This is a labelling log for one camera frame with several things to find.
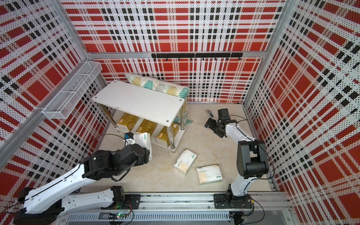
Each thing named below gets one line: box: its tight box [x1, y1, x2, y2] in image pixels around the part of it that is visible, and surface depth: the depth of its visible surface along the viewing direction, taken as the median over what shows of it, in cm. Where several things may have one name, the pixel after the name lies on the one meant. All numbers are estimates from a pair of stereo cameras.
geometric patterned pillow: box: [124, 73, 194, 125], surface depth 83 cm
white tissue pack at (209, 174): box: [196, 164, 224, 186], surface depth 80 cm
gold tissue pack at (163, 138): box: [155, 122, 179, 148], surface depth 86 cm
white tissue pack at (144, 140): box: [134, 132, 153, 159], surface depth 69 cm
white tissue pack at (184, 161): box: [172, 148, 198, 176], surface depth 85 cm
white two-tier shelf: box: [92, 80, 186, 154], surface depth 76 cm
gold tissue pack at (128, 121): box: [116, 112, 141, 132], surface depth 95 cm
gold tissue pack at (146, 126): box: [135, 118, 158, 135], surface depth 91 cm
